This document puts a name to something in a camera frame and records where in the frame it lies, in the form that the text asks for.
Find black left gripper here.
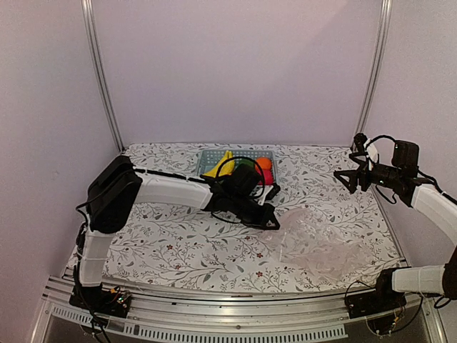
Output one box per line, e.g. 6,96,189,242
231,193,281,230

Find red toy apple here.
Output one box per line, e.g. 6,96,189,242
258,169,274,186

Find clear zip top bag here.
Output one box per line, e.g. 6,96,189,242
261,208,373,283

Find blue perforated plastic basket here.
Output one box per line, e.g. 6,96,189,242
196,148,278,184

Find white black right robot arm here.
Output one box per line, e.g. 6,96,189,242
348,133,456,312

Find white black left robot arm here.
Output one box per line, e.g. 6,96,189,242
76,156,383,310

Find orange toy orange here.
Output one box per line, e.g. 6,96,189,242
256,157,272,170

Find green toy bell pepper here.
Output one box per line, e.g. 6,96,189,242
238,158,256,169

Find yellow toy banana bunch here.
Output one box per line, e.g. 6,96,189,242
203,150,235,179

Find floral patterned table mat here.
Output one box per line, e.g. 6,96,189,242
103,145,403,293

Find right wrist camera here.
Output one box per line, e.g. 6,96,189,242
353,133,379,163

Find aluminium front rail frame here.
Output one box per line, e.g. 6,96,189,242
31,273,451,342

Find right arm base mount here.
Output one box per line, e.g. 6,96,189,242
344,284,406,319

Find right aluminium corner post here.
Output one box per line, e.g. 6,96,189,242
354,0,393,134

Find aluminium corner post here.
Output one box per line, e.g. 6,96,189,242
81,0,125,152
354,0,393,134

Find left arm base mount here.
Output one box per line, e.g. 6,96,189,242
69,284,131,318

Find left aluminium corner post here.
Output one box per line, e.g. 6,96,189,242
81,0,125,152

